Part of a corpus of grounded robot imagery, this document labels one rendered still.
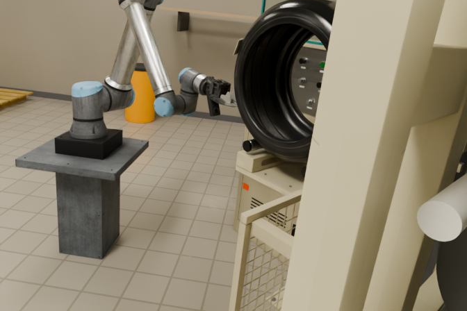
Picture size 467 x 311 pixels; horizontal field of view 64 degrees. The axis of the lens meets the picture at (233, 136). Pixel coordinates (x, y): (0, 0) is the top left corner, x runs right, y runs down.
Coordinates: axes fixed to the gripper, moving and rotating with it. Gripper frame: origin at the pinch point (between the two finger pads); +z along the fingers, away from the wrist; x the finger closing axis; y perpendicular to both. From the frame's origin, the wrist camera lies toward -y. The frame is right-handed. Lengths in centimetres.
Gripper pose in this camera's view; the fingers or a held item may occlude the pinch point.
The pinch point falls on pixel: (235, 106)
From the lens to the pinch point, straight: 158.6
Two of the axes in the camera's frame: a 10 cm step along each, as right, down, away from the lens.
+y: 1.9, -9.0, -3.9
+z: 6.7, 4.1, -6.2
